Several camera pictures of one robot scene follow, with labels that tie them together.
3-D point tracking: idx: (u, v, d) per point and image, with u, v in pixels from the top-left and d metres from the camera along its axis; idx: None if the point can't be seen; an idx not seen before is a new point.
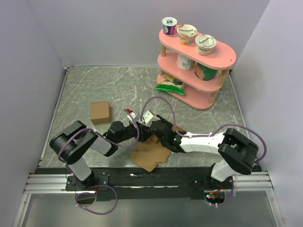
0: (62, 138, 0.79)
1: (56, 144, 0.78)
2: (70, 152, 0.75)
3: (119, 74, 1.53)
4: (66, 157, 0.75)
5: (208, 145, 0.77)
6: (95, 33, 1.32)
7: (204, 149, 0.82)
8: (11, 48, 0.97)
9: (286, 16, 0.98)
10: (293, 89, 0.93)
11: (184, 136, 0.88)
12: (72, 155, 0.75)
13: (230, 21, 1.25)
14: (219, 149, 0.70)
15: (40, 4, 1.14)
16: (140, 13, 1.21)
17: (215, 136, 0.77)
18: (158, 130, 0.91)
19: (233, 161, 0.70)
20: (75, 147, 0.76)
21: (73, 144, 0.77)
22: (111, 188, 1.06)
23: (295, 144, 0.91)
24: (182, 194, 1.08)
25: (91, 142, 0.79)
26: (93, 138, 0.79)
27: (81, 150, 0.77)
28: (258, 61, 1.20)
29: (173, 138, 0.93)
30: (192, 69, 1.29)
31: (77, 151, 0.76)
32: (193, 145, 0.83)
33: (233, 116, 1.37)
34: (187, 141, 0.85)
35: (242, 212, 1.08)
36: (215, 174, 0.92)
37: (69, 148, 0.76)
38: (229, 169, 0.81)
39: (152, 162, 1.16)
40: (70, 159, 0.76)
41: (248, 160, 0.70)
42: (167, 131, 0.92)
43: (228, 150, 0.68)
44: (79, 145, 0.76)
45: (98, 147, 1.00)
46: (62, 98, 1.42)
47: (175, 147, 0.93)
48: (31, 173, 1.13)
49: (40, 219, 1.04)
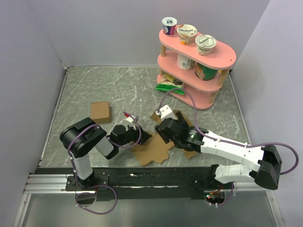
0: (72, 132, 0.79)
1: (66, 137, 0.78)
2: (80, 144, 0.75)
3: (119, 74, 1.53)
4: (75, 149, 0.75)
5: (243, 158, 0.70)
6: (95, 33, 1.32)
7: (231, 157, 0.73)
8: (12, 48, 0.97)
9: (287, 16, 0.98)
10: (294, 89, 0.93)
11: (208, 138, 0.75)
12: (81, 148, 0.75)
13: (230, 21, 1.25)
14: (261, 168, 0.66)
15: (40, 4, 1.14)
16: (140, 13, 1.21)
17: (252, 150, 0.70)
18: (166, 129, 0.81)
19: (267, 179, 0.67)
20: (85, 141, 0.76)
21: (82, 138, 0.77)
22: (111, 188, 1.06)
23: (295, 144, 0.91)
24: (182, 194, 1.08)
25: (100, 137, 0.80)
26: (102, 134, 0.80)
27: (91, 144, 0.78)
28: (258, 61, 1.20)
29: (189, 134, 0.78)
30: (192, 69, 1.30)
31: (87, 144, 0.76)
32: (221, 152, 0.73)
33: (233, 116, 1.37)
34: (212, 145, 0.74)
35: (243, 212, 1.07)
36: (221, 177, 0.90)
37: (80, 141, 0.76)
38: (241, 176, 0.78)
39: (148, 159, 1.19)
40: (79, 152, 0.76)
41: (278, 178, 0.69)
42: (178, 128, 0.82)
43: (271, 171, 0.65)
44: (89, 139, 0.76)
45: (102, 147, 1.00)
46: (62, 98, 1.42)
47: (190, 144, 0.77)
48: (31, 173, 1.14)
49: (40, 219, 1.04)
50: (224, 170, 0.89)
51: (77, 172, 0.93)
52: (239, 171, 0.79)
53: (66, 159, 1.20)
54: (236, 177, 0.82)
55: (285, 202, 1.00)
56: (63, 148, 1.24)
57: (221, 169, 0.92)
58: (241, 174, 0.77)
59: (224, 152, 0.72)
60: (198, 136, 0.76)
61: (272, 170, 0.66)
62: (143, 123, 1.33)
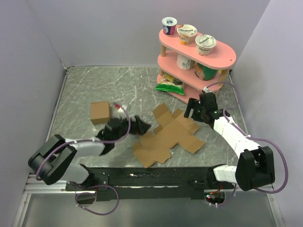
0: (42, 156, 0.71)
1: (34, 163, 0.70)
2: (49, 172, 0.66)
3: (119, 74, 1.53)
4: (45, 178, 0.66)
5: (236, 142, 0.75)
6: (96, 32, 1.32)
7: (230, 142, 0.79)
8: (11, 48, 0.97)
9: (286, 16, 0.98)
10: (294, 89, 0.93)
11: (225, 118, 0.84)
12: (50, 176, 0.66)
13: (230, 21, 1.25)
14: (242, 153, 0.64)
15: (40, 4, 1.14)
16: (140, 13, 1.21)
17: (248, 141, 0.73)
18: (203, 96, 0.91)
19: (243, 170, 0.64)
20: (52, 167, 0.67)
21: (51, 163, 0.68)
22: (112, 187, 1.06)
23: (295, 144, 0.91)
24: (182, 194, 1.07)
25: (71, 159, 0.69)
26: (72, 154, 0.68)
27: (61, 169, 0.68)
28: (258, 61, 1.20)
29: (214, 110, 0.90)
30: (192, 69, 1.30)
31: (56, 171, 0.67)
32: (226, 132, 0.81)
33: (233, 116, 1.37)
34: (223, 124, 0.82)
35: (243, 212, 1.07)
36: (218, 171, 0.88)
37: (47, 168, 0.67)
38: (230, 173, 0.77)
39: (150, 161, 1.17)
40: (50, 180, 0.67)
41: (254, 179, 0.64)
42: (211, 103, 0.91)
43: (250, 162, 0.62)
44: (56, 165, 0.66)
45: (88, 152, 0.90)
46: (62, 98, 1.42)
47: (209, 117, 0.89)
48: (32, 173, 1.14)
49: (40, 219, 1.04)
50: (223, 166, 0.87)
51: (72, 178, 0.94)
52: (231, 169, 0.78)
53: None
54: (227, 174, 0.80)
55: (285, 201, 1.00)
56: None
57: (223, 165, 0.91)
58: (230, 170, 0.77)
59: (227, 133, 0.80)
60: (219, 115, 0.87)
61: (252, 165, 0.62)
62: (143, 123, 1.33)
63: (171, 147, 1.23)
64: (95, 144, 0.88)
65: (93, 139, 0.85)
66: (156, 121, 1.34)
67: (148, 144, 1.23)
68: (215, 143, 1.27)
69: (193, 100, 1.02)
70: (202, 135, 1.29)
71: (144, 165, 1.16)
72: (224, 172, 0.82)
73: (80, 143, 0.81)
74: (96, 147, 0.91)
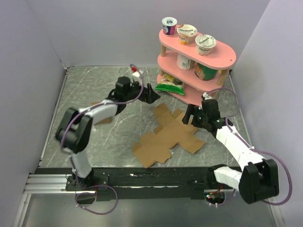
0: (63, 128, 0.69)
1: (58, 138, 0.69)
2: (76, 141, 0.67)
3: (120, 74, 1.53)
4: (74, 146, 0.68)
5: (240, 154, 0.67)
6: (96, 32, 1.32)
7: (233, 153, 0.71)
8: (12, 48, 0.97)
9: (286, 16, 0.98)
10: (294, 89, 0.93)
11: (227, 127, 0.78)
12: (79, 144, 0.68)
13: (230, 21, 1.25)
14: (246, 165, 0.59)
15: (40, 4, 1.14)
16: (140, 13, 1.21)
17: (253, 153, 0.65)
18: (205, 104, 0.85)
19: (247, 182, 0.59)
20: (77, 135, 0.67)
21: (75, 132, 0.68)
22: (111, 187, 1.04)
23: (294, 144, 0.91)
24: (182, 194, 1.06)
25: (92, 124, 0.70)
26: (91, 120, 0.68)
27: (86, 135, 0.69)
28: (258, 61, 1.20)
29: (217, 118, 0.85)
30: (192, 69, 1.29)
31: (82, 138, 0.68)
32: (228, 143, 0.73)
33: (233, 116, 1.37)
34: (226, 134, 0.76)
35: (243, 212, 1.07)
36: (219, 174, 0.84)
37: (73, 136, 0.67)
38: (233, 180, 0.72)
39: (150, 160, 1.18)
40: (79, 148, 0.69)
41: (258, 192, 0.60)
42: (214, 110, 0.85)
43: (253, 175, 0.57)
44: (81, 133, 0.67)
45: (103, 115, 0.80)
46: (62, 98, 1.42)
47: (211, 126, 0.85)
48: (32, 173, 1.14)
49: (40, 219, 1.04)
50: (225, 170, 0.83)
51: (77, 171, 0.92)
52: (234, 175, 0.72)
53: (66, 159, 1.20)
54: (229, 179, 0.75)
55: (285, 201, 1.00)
56: None
57: (225, 168, 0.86)
58: (233, 178, 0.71)
59: (230, 144, 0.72)
60: (223, 124, 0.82)
61: (256, 178, 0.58)
62: (143, 123, 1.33)
63: (171, 147, 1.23)
64: (109, 107, 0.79)
65: (103, 102, 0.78)
66: (156, 121, 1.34)
67: (148, 144, 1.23)
68: (215, 143, 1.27)
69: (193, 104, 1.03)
70: (202, 135, 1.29)
71: (144, 165, 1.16)
72: (226, 176, 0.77)
73: (94, 108, 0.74)
74: (111, 110, 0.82)
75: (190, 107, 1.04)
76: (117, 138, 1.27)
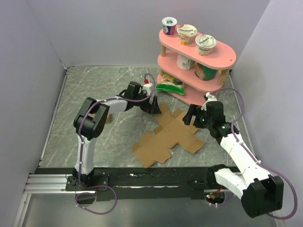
0: (82, 116, 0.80)
1: (77, 124, 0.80)
2: (93, 127, 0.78)
3: (119, 74, 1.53)
4: (90, 132, 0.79)
5: (245, 168, 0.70)
6: (96, 32, 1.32)
7: (238, 164, 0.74)
8: (11, 48, 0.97)
9: (286, 16, 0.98)
10: (294, 89, 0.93)
11: (233, 136, 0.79)
12: (95, 129, 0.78)
13: (230, 21, 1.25)
14: (252, 183, 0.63)
15: (40, 4, 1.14)
16: (140, 13, 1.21)
17: (259, 168, 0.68)
18: (211, 107, 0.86)
19: (251, 198, 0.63)
20: (94, 122, 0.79)
21: (92, 119, 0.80)
22: (111, 188, 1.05)
23: (294, 144, 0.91)
24: (182, 194, 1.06)
25: (106, 113, 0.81)
26: (107, 109, 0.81)
27: (101, 122, 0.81)
28: (258, 61, 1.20)
29: (222, 125, 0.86)
30: (192, 69, 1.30)
31: (98, 125, 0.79)
32: (234, 152, 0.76)
33: (233, 116, 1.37)
34: (231, 143, 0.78)
35: (243, 212, 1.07)
36: (220, 177, 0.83)
37: (90, 123, 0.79)
38: (235, 187, 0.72)
39: (150, 160, 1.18)
40: (94, 134, 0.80)
41: (262, 208, 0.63)
42: (219, 115, 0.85)
43: (259, 193, 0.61)
44: (98, 119, 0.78)
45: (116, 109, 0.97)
46: (62, 98, 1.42)
47: (216, 132, 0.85)
48: (31, 173, 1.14)
49: (40, 219, 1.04)
50: (226, 173, 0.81)
51: (82, 163, 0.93)
52: (236, 183, 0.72)
53: (66, 159, 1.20)
54: (231, 185, 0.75)
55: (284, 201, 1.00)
56: (63, 148, 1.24)
57: (226, 170, 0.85)
58: (235, 186, 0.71)
59: (236, 154, 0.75)
60: (228, 131, 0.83)
61: (262, 196, 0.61)
62: (143, 123, 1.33)
63: (171, 147, 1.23)
64: (120, 101, 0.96)
65: (117, 97, 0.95)
66: (156, 121, 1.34)
67: (147, 144, 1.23)
68: (215, 143, 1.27)
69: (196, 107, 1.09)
70: (202, 135, 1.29)
71: (144, 165, 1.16)
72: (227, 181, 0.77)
73: (110, 100, 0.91)
74: (121, 105, 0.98)
75: (193, 107, 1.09)
76: (117, 138, 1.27)
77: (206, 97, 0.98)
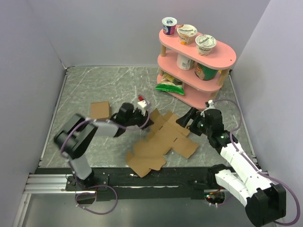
0: (66, 132, 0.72)
1: (58, 141, 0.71)
2: (75, 146, 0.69)
3: (120, 74, 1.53)
4: (71, 152, 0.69)
5: (247, 178, 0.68)
6: (96, 32, 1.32)
7: (240, 174, 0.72)
8: (12, 48, 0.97)
9: (286, 16, 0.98)
10: (294, 89, 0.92)
11: (232, 145, 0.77)
12: (75, 150, 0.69)
13: (230, 21, 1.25)
14: (255, 193, 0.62)
15: (40, 4, 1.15)
16: (140, 13, 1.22)
17: (261, 177, 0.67)
18: (210, 117, 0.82)
19: (255, 208, 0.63)
20: (76, 142, 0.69)
21: (76, 137, 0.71)
22: (111, 187, 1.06)
23: (294, 144, 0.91)
24: (182, 194, 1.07)
25: (93, 133, 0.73)
26: (93, 130, 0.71)
27: (85, 143, 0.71)
28: (258, 61, 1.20)
29: (220, 134, 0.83)
30: (192, 69, 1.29)
31: (80, 145, 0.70)
32: (235, 162, 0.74)
33: (233, 116, 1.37)
34: (231, 153, 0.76)
35: (243, 212, 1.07)
36: (221, 179, 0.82)
37: (72, 142, 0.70)
38: (237, 193, 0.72)
39: (146, 168, 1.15)
40: (75, 153, 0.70)
41: (266, 217, 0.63)
42: (218, 124, 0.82)
43: (262, 204, 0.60)
44: (81, 140, 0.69)
45: (103, 132, 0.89)
46: (62, 98, 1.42)
47: (215, 142, 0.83)
48: (32, 173, 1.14)
49: (40, 219, 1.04)
50: (227, 176, 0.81)
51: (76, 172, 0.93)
52: (239, 188, 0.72)
53: None
54: (233, 189, 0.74)
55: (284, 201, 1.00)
56: None
57: (227, 173, 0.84)
58: (238, 192, 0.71)
59: (236, 164, 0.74)
60: (227, 140, 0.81)
61: (265, 205, 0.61)
62: None
63: (165, 153, 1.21)
64: (111, 125, 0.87)
65: (108, 121, 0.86)
66: None
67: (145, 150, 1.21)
68: None
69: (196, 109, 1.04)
70: (202, 136, 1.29)
71: (139, 174, 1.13)
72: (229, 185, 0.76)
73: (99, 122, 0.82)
74: (111, 128, 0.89)
75: (193, 109, 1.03)
76: (117, 138, 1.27)
77: (208, 104, 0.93)
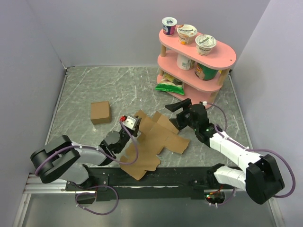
0: (45, 152, 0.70)
1: (36, 161, 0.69)
2: (48, 171, 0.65)
3: (119, 74, 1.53)
4: (42, 176, 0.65)
5: (238, 157, 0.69)
6: (96, 32, 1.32)
7: (232, 158, 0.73)
8: (12, 48, 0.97)
9: (286, 16, 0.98)
10: (294, 89, 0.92)
11: (218, 134, 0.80)
12: (49, 176, 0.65)
13: (230, 21, 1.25)
14: (248, 167, 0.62)
15: (40, 4, 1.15)
16: (140, 13, 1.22)
17: (250, 153, 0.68)
18: (196, 113, 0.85)
19: (253, 184, 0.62)
20: (52, 167, 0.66)
21: (53, 162, 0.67)
22: (111, 187, 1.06)
23: (294, 144, 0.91)
24: (182, 193, 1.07)
25: (72, 162, 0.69)
26: (74, 158, 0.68)
27: (61, 170, 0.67)
28: (258, 61, 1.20)
29: (206, 127, 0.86)
30: (192, 69, 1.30)
31: (55, 172, 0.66)
32: (224, 148, 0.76)
33: (233, 116, 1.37)
34: (218, 140, 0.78)
35: (243, 212, 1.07)
36: (220, 175, 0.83)
37: (48, 166, 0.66)
38: (237, 181, 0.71)
39: (141, 170, 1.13)
40: (46, 179, 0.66)
41: (266, 190, 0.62)
42: (204, 119, 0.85)
43: (258, 176, 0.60)
44: (57, 166, 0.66)
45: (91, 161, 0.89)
46: (62, 98, 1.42)
47: (202, 136, 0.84)
48: (32, 173, 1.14)
49: (40, 219, 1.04)
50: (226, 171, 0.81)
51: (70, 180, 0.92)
52: (237, 176, 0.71)
53: None
54: (232, 180, 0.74)
55: (285, 202, 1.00)
56: None
57: (225, 169, 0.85)
58: (236, 178, 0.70)
59: (226, 149, 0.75)
60: (212, 132, 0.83)
61: (262, 178, 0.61)
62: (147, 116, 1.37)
63: (158, 152, 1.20)
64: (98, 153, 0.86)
65: (97, 148, 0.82)
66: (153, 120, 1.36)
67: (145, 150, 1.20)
68: None
69: (189, 102, 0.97)
70: None
71: (136, 177, 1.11)
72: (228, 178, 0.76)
73: (85, 148, 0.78)
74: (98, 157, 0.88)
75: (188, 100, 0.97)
76: None
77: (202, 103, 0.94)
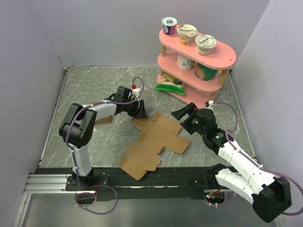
0: (67, 123, 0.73)
1: (63, 133, 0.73)
2: (80, 135, 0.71)
3: (120, 74, 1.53)
4: (78, 140, 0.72)
5: (250, 175, 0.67)
6: (96, 32, 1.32)
7: (242, 173, 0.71)
8: (12, 48, 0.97)
9: (286, 16, 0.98)
10: (294, 89, 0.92)
11: (230, 144, 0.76)
12: (83, 137, 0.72)
13: (230, 21, 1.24)
14: (262, 190, 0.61)
15: (40, 4, 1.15)
16: (140, 13, 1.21)
17: (263, 172, 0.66)
18: (203, 118, 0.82)
19: (263, 205, 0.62)
20: (82, 129, 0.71)
21: (79, 126, 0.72)
22: (111, 187, 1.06)
23: (294, 144, 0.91)
24: (182, 193, 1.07)
25: (94, 120, 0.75)
26: (94, 116, 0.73)
27: (90, 129, 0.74)
28: (258, 61, 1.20)
29: (215, 134, 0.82)
30: (192, 69, 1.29)
31: (86, 132, 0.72)
32: (235, 162, 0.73)
33: (233, 116, 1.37)
34: (230, 152, 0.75)
35: (243, 213, 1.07)
36: (222, 179, 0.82)
37: (78, 130, 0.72)
38: (242, 191, 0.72)
39: (141, 170, 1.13)
40: (82, 142, 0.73)
41: (275, 211, 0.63)
42: (212, 124, 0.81)
43: (270, 199, 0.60)
44: (85, 126, 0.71)
45: (103, 113, 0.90)
46: (62, 98, 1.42)
47: (210, 143, 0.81)
48: (32, 173, 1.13)
49: (40, 219, 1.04)
50: (228, 176, 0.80)
51: (78, 169, 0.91)
52: (242, 187, 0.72)
53: (66, 159, 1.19)
54: (237, 188, 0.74)
55: None
56: (63, 148, 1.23)
57: (227, 172, 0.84)
58: (242, 190, 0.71)
59: (236, 163, 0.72)
60: (223, 140, 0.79)
61: (273, 201, 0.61)
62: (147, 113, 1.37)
63: (158, 152, 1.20)
64: (108, 105, 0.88)
65: (104, 101, 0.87)
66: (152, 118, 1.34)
67: (145, 150, 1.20)
68: None
69: (194, 106, 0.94)
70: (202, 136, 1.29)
71: (136, 178, 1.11)
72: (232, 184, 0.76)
73: (96, 105, 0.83)
74: (110, 109, 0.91)
75: (192, 105, 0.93)
76: (117, 138, 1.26)
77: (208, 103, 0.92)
